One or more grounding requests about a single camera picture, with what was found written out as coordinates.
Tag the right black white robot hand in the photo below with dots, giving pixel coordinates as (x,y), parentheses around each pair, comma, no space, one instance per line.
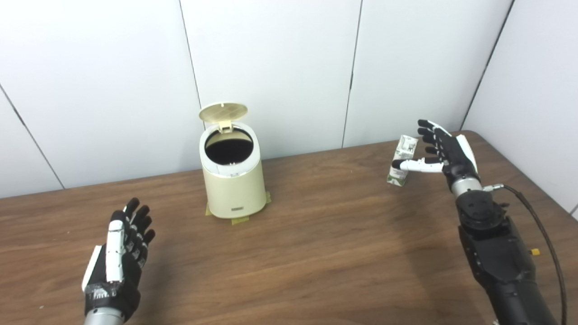
(451,155)

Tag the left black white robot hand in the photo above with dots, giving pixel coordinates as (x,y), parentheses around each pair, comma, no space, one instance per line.
(119,266)

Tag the white green milk carton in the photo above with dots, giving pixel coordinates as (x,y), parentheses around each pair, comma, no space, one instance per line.
(402,155)

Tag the cream-colored bin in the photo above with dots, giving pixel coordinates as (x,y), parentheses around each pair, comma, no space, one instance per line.
(235,189)

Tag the cream round bin lid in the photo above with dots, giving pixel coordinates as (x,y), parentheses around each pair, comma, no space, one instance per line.
(223,113)

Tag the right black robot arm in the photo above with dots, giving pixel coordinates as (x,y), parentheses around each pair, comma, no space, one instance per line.
(496,253)

